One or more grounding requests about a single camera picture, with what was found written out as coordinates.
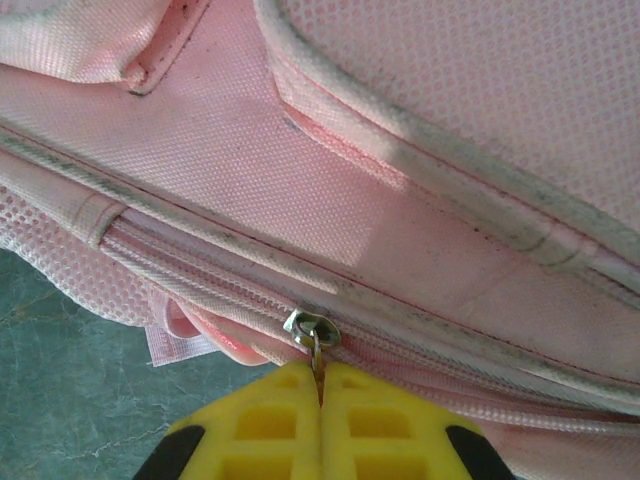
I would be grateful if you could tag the silver zipper pull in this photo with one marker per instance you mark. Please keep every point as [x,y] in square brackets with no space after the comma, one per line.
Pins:
[310,327]

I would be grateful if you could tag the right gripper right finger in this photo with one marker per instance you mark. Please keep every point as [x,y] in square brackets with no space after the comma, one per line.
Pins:
[390,430]

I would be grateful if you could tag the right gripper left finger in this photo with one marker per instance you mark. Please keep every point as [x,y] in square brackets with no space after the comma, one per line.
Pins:
[260,430]

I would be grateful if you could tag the pink student backpack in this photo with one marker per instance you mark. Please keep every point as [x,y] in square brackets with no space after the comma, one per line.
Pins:
[320,150]

